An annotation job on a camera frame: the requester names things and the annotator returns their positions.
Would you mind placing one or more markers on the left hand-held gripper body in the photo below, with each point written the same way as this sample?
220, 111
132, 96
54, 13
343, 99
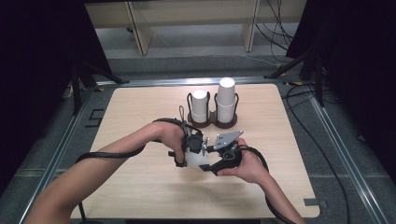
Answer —
194, 143

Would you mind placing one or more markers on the black curtain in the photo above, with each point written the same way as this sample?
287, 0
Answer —
358, 62
37, 77

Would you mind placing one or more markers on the person's right hand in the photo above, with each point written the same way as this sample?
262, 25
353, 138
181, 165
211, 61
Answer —
252, 168

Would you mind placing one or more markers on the beige wooden desk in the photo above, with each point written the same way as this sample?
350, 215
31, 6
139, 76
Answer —
186, 11

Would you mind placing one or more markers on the person's left hand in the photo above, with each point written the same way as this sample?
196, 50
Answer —
169, 133

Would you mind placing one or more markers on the metal floor rail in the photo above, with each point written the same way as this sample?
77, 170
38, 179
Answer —
186, 81
53, 161
345, 149

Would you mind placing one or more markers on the stack of white paper cups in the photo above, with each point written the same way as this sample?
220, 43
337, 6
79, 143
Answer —
199, 102
225, 93

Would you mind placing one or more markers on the black table leg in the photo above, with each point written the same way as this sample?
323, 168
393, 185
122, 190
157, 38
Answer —
83, 214

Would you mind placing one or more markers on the black metal stand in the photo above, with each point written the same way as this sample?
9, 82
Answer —
77, 84
317, 68

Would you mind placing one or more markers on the single white paper cup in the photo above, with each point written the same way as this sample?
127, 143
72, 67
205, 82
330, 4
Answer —
196, 159

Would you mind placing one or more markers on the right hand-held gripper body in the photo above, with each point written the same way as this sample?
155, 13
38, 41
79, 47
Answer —
229, 155

